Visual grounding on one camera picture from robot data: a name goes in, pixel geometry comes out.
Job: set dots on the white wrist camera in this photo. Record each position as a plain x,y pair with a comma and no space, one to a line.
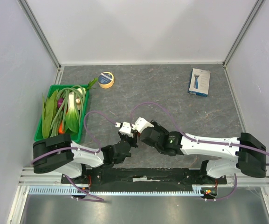
125,129
141,124

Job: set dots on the green long beans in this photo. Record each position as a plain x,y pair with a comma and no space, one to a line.
59,116

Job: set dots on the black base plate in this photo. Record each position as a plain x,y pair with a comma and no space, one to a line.
145,179

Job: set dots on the razor package box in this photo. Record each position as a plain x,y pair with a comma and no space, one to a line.
199,82

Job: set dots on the orange carrot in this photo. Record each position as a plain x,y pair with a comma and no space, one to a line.
61,129

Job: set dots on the purple onion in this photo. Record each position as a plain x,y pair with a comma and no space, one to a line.
60,102

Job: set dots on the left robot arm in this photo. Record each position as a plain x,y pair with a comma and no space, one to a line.
62,155

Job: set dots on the green leafy vegetables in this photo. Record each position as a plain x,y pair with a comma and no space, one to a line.
49,106

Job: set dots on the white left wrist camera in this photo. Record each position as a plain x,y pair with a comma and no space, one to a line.
125,129

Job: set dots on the masking tape roll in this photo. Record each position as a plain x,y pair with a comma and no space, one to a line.
106,80

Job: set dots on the bok choy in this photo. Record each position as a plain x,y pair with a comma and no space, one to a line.
72,115

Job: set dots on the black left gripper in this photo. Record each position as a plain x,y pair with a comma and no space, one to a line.
134,140

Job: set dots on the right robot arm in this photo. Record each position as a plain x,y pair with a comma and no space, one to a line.
243,154

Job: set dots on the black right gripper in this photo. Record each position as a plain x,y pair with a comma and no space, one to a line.
147,136

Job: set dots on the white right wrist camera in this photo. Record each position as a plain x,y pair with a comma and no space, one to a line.
141,124

